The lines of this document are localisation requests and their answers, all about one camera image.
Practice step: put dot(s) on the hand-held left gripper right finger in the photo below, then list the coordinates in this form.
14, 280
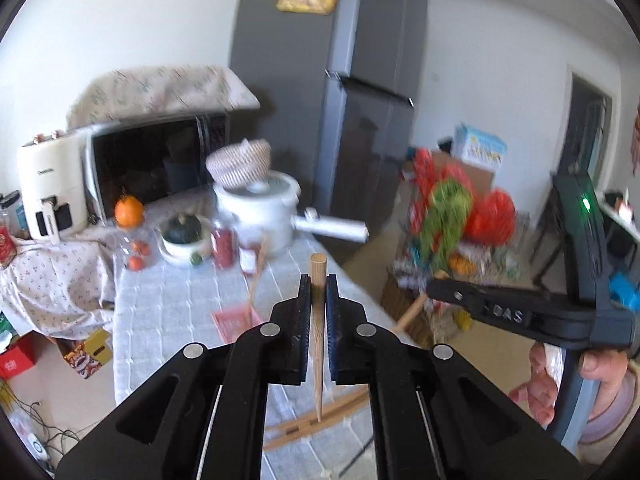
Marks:
331, 345

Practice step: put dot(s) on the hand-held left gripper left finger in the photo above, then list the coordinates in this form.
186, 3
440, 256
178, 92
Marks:
300, 340

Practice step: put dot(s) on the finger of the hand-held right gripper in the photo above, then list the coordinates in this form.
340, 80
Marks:
480, 305

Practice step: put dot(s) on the wooden chopstick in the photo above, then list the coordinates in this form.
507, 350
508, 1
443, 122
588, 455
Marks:
345, 407
317, 310
412, 312
256, 275

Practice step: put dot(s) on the pink utensil holder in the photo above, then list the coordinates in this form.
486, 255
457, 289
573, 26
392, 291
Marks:
232, 325

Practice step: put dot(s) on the person's right hand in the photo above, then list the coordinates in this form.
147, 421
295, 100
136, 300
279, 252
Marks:
542, 390

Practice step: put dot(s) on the red plastic bags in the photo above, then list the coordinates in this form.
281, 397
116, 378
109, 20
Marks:
492, 215

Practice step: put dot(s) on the green vegetable bunch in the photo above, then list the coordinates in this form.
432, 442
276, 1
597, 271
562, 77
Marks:
445, 220

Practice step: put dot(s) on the wooden rack on table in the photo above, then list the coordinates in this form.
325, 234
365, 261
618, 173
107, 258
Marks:
300, 432

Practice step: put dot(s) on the tall red-filled jar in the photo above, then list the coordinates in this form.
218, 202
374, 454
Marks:
223, 247

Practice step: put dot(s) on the brown cardboard box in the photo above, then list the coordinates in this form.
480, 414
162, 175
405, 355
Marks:
475, 180

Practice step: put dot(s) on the white checkered tablecloth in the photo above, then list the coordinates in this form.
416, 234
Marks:
175, 320

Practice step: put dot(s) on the small green fruit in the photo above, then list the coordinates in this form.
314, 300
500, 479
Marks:
196, 259

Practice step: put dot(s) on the white electric pot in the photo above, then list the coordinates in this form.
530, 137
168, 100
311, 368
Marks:
255, 215

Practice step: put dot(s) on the white bowl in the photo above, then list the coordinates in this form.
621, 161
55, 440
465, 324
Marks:
175, 255

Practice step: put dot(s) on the blue and white box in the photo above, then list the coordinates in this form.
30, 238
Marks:
480, 147

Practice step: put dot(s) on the green squash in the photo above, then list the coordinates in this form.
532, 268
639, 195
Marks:
182, 229

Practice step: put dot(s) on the woven basket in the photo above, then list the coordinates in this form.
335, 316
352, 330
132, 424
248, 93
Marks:
240, 165

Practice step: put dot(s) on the clear glass jar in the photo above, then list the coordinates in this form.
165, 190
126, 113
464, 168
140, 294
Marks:
135, 250

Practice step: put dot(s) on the grey refrigerator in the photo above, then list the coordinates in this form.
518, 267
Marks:
370, 135

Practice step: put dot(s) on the yellow cardboard box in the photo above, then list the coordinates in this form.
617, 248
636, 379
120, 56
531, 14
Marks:
87, 355

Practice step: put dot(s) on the orange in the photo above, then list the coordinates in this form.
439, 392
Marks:
129, 211

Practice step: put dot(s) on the microwave oven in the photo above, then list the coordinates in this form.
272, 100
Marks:
145, 160

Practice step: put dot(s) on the floral tablecloth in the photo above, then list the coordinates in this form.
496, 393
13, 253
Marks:
55, 285

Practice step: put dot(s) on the red box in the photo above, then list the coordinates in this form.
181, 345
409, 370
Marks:
15, 362

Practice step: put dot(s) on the floral microwave cover cloth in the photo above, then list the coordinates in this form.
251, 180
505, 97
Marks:
160, 90

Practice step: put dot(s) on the white air fryer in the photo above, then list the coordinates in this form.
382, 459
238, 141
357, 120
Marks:
50, 180

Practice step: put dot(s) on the red tin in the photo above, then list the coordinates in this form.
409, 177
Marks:
5, 247

